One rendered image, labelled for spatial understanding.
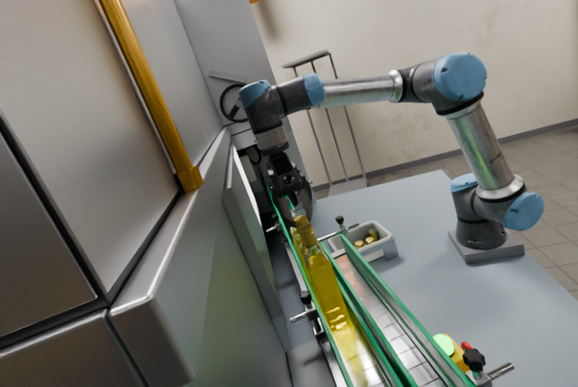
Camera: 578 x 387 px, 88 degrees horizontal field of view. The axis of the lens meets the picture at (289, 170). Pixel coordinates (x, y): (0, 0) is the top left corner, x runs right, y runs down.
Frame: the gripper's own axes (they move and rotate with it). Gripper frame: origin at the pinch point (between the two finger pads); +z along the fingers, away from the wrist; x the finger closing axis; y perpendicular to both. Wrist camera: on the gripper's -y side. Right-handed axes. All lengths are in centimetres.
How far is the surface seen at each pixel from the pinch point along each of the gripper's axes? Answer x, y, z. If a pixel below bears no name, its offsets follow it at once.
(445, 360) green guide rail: -13.1, -32.1, 19.0
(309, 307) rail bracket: 5.7, -8.6, 17.8
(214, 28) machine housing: 2, 107, -75
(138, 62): 13, -34, -39
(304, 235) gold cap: 0.8, -7.3, 0.4
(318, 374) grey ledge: 8.8, -17.4, 27.4
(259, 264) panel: 12.8, -7.9, 2.7
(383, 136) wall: -160, 299, 64
